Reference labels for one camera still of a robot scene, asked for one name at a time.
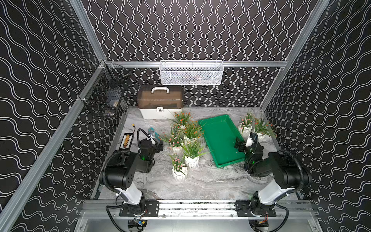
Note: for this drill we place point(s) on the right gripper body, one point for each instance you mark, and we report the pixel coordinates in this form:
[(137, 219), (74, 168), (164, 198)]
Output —
[(246, 150)]

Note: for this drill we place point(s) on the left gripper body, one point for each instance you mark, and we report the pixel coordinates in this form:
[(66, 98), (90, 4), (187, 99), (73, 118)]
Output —
[(156, 144)]

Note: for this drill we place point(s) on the pink flower plant pot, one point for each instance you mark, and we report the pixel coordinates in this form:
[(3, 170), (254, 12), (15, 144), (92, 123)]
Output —
[(173, 140), (179, 168), (246, 125)]

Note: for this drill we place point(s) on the green plastic tray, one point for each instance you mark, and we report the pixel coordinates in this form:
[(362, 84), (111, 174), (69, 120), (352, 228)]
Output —
[(220, 134)]

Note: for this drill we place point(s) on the green grass plant white pot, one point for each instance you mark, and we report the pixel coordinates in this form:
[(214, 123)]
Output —
[(193, 149)]

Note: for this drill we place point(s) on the orange flower plant back pot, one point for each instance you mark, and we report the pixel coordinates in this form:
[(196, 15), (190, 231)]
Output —
[(180, 120)]

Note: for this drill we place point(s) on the orange flower plant pot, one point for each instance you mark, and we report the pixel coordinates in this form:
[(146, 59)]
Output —
[(191, 132), (180, 120)]

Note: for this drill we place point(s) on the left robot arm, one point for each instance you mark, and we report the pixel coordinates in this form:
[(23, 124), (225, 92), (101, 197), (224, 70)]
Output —
[(135, 154)]

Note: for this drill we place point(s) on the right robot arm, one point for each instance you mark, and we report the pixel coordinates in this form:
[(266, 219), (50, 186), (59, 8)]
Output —
[(289, 174)]

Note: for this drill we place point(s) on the brown lidded storage case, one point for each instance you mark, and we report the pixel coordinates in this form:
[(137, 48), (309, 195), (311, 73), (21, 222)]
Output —
[(160, 102)]

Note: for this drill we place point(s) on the black tray with brown items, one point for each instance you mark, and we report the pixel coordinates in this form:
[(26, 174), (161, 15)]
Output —
[(126, 141)]

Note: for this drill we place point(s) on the grass plant far right pot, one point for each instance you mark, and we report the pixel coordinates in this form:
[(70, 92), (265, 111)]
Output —
[(263, 129)]

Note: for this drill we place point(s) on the pink flower plant front pot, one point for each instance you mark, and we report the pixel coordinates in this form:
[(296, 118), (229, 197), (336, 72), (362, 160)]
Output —
[(179, 168)]

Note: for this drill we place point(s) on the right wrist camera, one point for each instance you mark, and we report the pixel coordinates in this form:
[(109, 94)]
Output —
[(250, 140)]

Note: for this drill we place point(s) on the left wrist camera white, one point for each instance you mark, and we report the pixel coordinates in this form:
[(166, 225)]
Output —
[(151, 136)]

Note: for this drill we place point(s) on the teal handled tool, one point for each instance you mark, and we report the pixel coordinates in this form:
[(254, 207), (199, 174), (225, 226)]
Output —
[(157, 136)]

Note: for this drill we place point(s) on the black wire wall basket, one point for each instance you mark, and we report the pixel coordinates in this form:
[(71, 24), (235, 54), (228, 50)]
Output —
[(106, 97)]

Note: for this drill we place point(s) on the white wire mesh basket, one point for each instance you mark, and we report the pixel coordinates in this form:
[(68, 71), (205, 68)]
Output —
[(191, 73)]

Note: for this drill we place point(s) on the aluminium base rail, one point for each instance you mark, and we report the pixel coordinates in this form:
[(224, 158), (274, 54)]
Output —
[(197, 216)]

